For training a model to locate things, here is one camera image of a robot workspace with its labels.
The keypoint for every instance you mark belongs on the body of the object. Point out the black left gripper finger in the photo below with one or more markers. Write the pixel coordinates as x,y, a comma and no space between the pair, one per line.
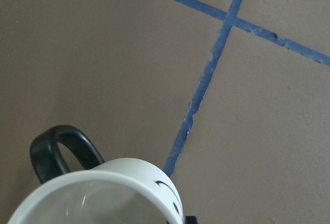
190,220

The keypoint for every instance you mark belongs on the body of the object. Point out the white smiley face mug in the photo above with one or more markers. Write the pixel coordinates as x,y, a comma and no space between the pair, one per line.
78,186

